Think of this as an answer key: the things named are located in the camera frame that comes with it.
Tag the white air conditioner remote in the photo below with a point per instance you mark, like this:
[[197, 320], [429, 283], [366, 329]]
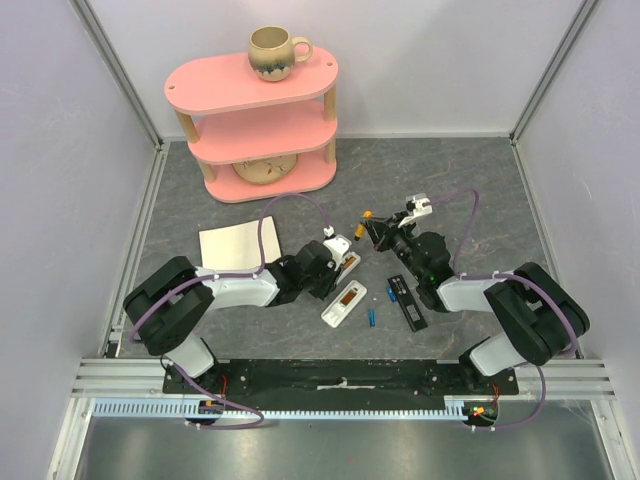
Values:
[[349, 263]]

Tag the pink three-tier shelf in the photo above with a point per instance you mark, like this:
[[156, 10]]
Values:
[[229, 115]]

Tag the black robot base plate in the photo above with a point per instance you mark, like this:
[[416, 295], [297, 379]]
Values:
[[242, 377]]

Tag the beige ceramic mug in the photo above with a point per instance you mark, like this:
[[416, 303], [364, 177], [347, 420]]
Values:
[[273, 52]]

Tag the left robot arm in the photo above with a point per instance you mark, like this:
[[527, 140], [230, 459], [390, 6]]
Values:
[[166, 308]]

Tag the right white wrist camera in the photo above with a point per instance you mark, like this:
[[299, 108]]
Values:
[[417, 206]]

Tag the blue battery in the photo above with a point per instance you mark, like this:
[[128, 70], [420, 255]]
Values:
[[372, 316], [391, 294]]

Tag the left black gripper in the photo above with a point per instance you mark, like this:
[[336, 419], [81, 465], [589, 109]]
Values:
[[332, 276]]

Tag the orange handled screwdriver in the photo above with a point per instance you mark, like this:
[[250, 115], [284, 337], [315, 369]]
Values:
[[361, 228]]

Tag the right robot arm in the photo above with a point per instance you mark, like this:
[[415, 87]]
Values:
[[539, 319]]

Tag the white remote with back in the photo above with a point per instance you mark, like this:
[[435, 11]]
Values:
[[344, 303]]

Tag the grey slotted cable duct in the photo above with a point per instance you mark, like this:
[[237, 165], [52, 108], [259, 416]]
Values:
[[198, 410]]

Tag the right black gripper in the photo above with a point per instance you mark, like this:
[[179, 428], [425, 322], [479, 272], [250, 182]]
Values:
[[385, 233]]

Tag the beige floral ceramic bowl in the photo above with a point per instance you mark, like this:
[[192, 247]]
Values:
[[266, 170]]

